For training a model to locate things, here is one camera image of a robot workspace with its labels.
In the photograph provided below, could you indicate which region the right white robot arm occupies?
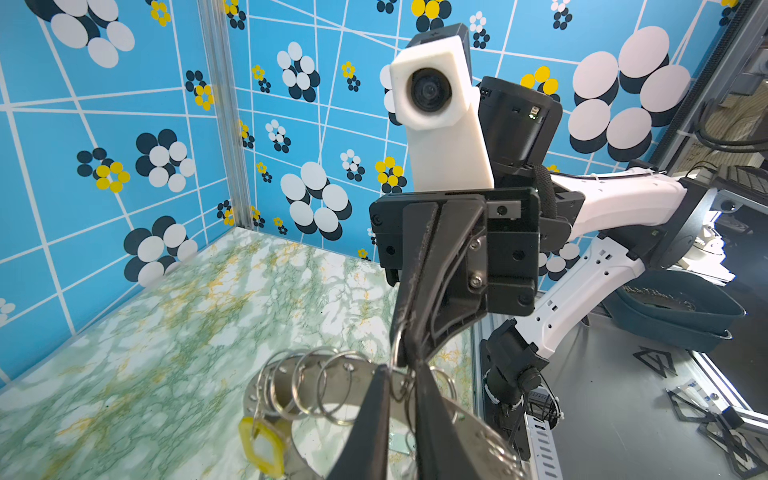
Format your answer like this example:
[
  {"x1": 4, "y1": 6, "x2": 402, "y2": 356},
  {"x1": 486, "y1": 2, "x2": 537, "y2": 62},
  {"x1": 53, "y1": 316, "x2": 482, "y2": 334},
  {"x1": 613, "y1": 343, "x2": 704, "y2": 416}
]
[{"x1": 370, "y1": 77, "x2": 715, "y2": 444}]

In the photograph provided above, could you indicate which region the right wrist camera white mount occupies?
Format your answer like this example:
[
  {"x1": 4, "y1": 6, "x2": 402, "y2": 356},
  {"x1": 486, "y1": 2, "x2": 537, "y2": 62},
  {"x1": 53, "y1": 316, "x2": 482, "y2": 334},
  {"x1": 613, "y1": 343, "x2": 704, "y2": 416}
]
[{"x1": 389, "y1": 23, "x2": 494, "y2": 192}]

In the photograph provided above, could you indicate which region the yellow key tag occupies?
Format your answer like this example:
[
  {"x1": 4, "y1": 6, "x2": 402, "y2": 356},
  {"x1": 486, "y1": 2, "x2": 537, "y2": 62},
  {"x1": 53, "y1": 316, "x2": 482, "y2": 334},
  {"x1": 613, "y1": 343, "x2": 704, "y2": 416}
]
[{"x1": 238, "y1": 417, "x2": 285, "y2": 479}]

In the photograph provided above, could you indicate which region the aluminium corner post left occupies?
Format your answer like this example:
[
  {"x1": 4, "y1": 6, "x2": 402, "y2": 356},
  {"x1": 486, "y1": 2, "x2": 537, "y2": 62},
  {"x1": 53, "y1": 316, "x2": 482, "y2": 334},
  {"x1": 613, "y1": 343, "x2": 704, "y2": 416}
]
[{"x1": 197, "y1": 0, "x2": 255, "y2": 230}]

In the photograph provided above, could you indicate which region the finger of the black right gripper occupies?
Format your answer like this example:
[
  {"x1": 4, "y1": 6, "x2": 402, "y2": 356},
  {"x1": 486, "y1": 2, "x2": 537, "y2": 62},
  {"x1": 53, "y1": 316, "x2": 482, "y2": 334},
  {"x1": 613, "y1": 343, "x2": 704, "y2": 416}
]
[
  {"x1": 392, "y1": 202, "x2": 439, "y2": 360},
  {"x1": 410, "y1": 200, "x2": 487, "y2": 365}
]

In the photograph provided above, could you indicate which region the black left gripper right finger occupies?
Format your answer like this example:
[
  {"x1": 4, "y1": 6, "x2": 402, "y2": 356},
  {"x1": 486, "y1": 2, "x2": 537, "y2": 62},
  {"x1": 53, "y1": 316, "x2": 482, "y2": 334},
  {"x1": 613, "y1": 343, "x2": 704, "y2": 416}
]
[{"x1": 415, "y1": 361, "x2": 479, "y2": 480}]

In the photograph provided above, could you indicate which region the dark teal plastic bin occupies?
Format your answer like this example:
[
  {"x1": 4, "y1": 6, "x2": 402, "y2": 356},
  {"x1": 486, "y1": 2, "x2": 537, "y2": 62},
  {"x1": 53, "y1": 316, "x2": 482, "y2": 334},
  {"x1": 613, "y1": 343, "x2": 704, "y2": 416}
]
[{"x1": 602, "y1": 270, "x2": 746, "y2": 353}]

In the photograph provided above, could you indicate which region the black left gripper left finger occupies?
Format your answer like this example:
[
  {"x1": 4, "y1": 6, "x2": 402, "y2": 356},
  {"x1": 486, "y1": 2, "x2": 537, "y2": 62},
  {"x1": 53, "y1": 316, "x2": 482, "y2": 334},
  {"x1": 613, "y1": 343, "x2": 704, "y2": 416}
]
[{"x1": 327, "y1": 365, "x2": 391, "y2": 480}]

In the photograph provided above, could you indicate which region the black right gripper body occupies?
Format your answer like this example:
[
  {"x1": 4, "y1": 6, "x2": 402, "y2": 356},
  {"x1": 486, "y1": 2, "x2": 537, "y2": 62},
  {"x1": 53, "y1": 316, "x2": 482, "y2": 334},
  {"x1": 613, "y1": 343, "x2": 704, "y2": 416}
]
[{"x1": 369, "y1": 187, "x2": 585, "y2": 315}]

